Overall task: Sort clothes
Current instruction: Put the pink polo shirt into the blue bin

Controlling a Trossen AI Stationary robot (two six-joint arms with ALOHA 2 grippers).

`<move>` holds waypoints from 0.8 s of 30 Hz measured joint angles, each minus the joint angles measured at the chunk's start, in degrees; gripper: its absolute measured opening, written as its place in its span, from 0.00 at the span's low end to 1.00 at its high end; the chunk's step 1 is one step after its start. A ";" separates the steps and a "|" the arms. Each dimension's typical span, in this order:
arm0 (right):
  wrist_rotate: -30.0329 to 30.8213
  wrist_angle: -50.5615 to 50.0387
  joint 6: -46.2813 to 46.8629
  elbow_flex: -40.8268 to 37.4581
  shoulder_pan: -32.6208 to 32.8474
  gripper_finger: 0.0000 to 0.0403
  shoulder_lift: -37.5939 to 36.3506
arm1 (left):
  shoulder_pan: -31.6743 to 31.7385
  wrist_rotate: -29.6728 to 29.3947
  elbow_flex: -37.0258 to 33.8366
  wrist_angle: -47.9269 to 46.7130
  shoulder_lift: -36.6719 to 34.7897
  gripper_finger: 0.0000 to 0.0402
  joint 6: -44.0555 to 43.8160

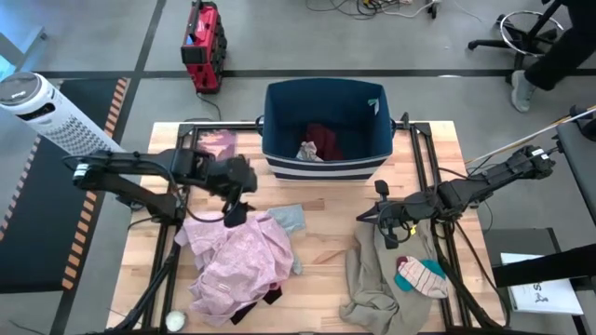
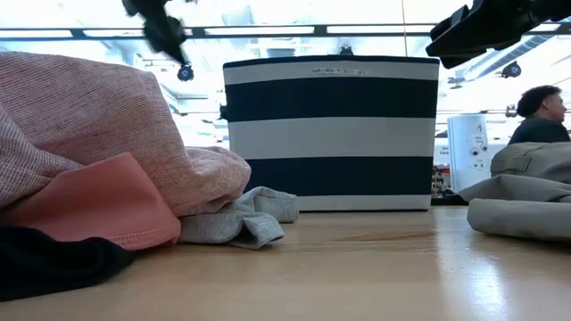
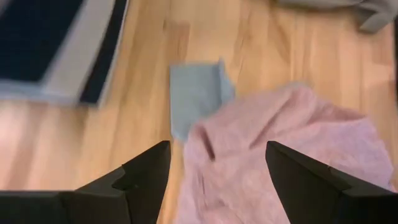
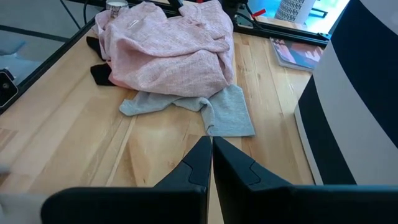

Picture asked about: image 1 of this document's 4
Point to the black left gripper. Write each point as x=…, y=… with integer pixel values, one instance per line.
x=235, y=177

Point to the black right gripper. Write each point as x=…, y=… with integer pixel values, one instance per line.
x=405, y=211

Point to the grey small cloth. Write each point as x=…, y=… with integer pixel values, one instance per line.
x=289, y=218

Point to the pink shirt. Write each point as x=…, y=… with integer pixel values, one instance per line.
x=242, y=265

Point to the teal sock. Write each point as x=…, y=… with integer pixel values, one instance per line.
x=401, y=282

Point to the pink striped sock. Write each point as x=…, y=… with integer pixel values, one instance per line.
x=421, y=278

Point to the pale patterned sock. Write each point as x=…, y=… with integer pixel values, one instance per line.
x=309, y=152

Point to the khaki garment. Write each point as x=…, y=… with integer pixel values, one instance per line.
x=372, y=298

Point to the maroon garment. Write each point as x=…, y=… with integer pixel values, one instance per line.
x=326, y=139

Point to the black garment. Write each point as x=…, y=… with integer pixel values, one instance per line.
x=272, y=295

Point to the navy white-striped fabric bin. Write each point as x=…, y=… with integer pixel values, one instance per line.
x=326, y=102

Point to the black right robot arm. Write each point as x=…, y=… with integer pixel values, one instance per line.
x=489, y=183

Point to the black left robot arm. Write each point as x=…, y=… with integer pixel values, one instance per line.
x=135, y=167

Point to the white round ball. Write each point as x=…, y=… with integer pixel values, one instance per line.
x=175, y=321

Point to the grey side table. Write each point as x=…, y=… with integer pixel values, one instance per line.
x=517, y=242

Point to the red black jobsite radio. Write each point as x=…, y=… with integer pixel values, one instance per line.
x=205, y=46

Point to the black beam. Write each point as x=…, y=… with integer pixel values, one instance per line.
x=545, y=266

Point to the white paper sheet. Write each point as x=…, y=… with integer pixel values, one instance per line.
x=545, y=298

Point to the long thin rod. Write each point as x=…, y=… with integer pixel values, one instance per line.
x=559, y=124

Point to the dark grey padded bench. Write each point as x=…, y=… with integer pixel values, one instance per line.
x=579, y=172

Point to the black orange-striped floor mat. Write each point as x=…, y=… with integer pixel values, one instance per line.
x=37, y=209

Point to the white tower fan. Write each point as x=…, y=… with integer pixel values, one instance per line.
x=51, y=116

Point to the black office chair base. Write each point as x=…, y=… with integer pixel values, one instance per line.
x=527, y=44

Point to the person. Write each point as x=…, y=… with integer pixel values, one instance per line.
x=559, y=60

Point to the pale blue panel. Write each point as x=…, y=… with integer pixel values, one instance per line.
x=14, y=32

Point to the black metal table frame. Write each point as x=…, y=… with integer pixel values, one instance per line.
x=186, y=129

